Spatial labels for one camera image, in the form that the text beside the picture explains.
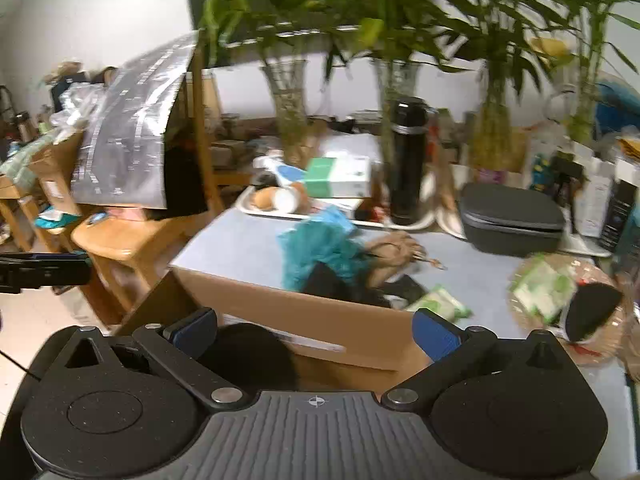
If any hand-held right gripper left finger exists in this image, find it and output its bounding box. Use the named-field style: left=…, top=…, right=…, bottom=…
left=47, top=308, right=251, bottom=408

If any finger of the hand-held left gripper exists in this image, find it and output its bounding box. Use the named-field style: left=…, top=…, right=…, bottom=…
left=20, top=253, right=92, bottom=289

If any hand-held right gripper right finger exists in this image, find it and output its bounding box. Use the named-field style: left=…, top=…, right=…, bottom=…
left=382, top=308, right=583, bottom=408

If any cardboard box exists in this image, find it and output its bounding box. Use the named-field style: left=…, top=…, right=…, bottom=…
left=116, top=266, right=432, bottom=393

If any black round soft pad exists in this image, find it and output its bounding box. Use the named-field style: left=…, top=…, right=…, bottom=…
left=214, top=323, right=297, bottom=392

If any green wipes pack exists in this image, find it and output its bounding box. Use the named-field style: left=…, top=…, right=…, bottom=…
left=404, top=285, right=474, bottom=324

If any black flat pouch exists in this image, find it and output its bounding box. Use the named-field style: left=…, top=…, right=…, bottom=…
left=384, top=275, right=427, bottom=300

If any small beaded stick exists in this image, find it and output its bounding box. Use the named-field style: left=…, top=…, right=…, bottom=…
left=410, top=254, right=447, bottom=272

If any wooden chair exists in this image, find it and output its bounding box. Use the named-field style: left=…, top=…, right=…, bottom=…
left=71, top=52, right=226, bottom=326

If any brown glove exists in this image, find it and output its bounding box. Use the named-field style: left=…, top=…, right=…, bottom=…
left=364, top=231, right=427, bottom=287

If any brown cardboard carton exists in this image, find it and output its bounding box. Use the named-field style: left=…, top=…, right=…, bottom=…
left=27, top=131, right=85, bottom=213

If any black cloth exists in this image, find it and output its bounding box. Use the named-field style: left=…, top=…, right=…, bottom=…
left=300, top=264, right=393, bottom=308

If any green white packet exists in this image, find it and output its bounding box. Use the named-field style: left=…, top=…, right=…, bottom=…
left=510, top=255, right=577, bottom=322

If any white tray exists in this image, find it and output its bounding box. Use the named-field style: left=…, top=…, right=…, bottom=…
left=234, top=184, right=438, bottom=232

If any grey zip case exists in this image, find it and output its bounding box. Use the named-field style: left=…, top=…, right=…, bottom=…
left=457, top=182, right=567, bottom=256

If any tan egg-shaped object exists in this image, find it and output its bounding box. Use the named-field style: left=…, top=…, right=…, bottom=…
left=251, top=187, right=281, bottom=211

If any black semicircular pad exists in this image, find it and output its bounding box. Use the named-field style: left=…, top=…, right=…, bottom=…
left=565, top=282, right=624, bottom=344

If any wicker basket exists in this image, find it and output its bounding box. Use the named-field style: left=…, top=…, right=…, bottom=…
left=507, top=254, right=628, bottom=367

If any black thermos bottle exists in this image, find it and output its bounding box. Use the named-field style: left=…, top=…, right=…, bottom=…
left=387, top=96, right=434, bottom=227

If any white blue spray bottle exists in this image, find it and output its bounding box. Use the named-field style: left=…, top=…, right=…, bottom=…
left=252, top=155, right=312, bottom=187

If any green white carton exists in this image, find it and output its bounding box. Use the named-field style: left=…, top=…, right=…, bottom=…
left=304, top=155, right=374, bottom=199

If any white box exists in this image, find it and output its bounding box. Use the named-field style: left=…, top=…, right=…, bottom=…
left=574, top=147, right=618, bottom=239

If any black box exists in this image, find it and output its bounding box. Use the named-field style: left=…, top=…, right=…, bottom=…
left=597, top=179, right=640, bottom=256

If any bamboo plant in glass vase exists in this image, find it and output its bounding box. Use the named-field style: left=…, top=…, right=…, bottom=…
left=167, top=0, right=351, bottom=168
left=540, top=0, right=640, bottom=147
left=310, top=0, right=466, bottom=161
left=435, top=0, right=566, bottom=171

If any yellow item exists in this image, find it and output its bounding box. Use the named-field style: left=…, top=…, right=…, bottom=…
left=529, top=36, right=575, bottom=70

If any black cable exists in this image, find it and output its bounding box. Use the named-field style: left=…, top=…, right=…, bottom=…
left=0, top=351, right=42, bottom=382

